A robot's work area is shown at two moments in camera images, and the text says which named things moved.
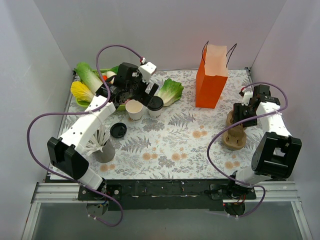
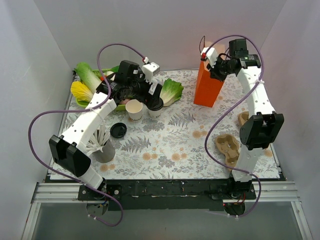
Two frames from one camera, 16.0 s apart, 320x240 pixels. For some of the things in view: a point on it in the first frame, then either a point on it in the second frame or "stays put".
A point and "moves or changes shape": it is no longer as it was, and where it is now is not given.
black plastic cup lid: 156,103 stays put
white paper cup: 134,108 stays put
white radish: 109,74 stays put
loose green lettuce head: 170,91 stays put
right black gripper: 241,116 to 215,70
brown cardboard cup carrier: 238,131 moves or changes shape
